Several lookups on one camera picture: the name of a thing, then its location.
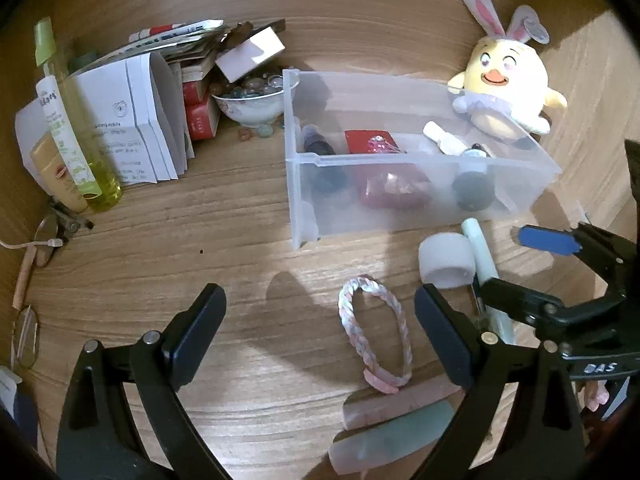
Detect yellow-green spray bottle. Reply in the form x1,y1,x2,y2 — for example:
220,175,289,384
34,16,123,212

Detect pastel braided bracelet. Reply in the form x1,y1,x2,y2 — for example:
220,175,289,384
337,275,412,392

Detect folded metal eyeglasses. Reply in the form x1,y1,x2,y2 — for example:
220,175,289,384
34,200,96,267

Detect pink small toy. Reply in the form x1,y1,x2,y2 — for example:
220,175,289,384
582,382,610,412

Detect small dark jar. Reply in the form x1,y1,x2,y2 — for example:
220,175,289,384
452,144,497,212

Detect beige cable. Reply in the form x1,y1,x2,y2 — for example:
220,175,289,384
0,237,66,252

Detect black spray bottle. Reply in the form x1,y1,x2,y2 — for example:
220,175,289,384
300,124,348,196

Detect thin-rim round eyeglasses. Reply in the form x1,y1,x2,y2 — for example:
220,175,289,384
10,305,41,368

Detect blue white box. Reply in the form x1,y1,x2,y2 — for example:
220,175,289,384
0,366,40,441

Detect red small box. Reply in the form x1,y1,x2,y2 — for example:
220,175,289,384
181,77,210,107
184,101,222,142

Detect white tape roll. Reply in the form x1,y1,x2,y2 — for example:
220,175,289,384
418,232,476,289

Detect red tea pouch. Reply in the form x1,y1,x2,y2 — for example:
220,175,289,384
344,129,433,211

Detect pale green stick tube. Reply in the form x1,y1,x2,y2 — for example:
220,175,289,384
461,217,516,346

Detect folded white leaflet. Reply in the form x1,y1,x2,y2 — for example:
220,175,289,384
14,52,196,187

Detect white green-printed tube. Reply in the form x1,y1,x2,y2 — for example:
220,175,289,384
35,76,103,201

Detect bowl of glass beads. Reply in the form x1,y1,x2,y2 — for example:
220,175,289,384
211,72,286,128

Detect small white box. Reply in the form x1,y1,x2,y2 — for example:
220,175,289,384
215,27,286,82

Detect yellow chick plush toy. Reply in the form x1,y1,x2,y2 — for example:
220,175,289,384
446,0,568,140

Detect stack of papers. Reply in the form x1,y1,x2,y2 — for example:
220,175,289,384
70,19,236,78

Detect clear plastic box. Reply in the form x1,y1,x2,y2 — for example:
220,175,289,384
282,67,562,250

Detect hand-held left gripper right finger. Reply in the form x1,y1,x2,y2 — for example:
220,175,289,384
414,283,586,480

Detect teal tube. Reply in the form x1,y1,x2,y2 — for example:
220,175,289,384
328,400,457,476

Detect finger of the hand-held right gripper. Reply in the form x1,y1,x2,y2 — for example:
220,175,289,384
519,221,630,298
479,277,567,332

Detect slim pink-white tube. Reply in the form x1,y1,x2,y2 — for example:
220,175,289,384
342,377,462,432

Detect yellow sunscreen bottle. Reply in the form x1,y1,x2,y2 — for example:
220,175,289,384
29,135,90,213

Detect red white pen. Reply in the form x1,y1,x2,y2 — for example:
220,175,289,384
129,22,188,43

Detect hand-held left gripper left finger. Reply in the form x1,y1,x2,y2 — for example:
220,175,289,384
56,283,233,480

